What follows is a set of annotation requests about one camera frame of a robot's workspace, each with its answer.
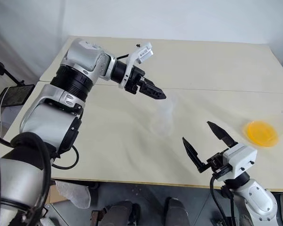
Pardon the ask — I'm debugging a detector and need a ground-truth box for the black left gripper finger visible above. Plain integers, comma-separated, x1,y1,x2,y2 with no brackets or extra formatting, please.
141,76,167,97
139,84,166,100

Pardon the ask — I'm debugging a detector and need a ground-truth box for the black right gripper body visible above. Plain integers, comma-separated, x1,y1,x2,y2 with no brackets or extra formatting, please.
206,152,229,181

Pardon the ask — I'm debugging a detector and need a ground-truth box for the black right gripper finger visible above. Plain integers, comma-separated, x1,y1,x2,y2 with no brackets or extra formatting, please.
206,121,238,149
182,137,212,174

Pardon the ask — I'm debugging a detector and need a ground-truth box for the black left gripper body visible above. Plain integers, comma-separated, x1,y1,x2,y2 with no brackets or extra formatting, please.
124,66,146,95

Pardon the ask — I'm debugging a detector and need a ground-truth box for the dark rounded shape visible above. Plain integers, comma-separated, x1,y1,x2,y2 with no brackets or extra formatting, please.
101,199,141,226
164,196,192,226

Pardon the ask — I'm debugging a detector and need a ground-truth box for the black flat panel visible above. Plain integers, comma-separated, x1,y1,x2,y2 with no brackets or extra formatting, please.
0,84,36,109

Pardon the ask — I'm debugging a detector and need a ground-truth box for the white plastic bag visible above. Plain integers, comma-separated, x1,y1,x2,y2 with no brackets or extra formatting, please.
55,179,92,210

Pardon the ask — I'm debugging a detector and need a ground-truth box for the brown cardboard piece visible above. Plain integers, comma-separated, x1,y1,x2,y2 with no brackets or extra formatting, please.
47,184,71,203

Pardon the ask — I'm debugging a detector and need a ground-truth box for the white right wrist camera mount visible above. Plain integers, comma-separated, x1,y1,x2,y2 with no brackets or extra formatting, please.
218,143,258,182

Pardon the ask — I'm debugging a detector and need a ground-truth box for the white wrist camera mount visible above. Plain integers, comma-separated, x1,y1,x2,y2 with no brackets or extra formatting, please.
218,143,258,182
118,42,154,89

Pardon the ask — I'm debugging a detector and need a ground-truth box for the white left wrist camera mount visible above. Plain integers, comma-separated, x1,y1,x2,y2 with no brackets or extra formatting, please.
118,42,154,89

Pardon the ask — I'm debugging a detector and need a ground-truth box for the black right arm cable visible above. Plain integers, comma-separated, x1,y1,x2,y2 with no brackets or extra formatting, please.
209,174,237,226

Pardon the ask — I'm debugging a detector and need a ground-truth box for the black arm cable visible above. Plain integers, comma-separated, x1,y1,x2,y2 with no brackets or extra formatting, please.
0,131,80,214
209,174,237,226

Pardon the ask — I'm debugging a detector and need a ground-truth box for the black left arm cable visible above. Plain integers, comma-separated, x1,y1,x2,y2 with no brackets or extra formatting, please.
0,131,80,214

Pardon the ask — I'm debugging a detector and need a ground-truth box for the thin white cable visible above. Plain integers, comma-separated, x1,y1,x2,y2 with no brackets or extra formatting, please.
0,87,9,132

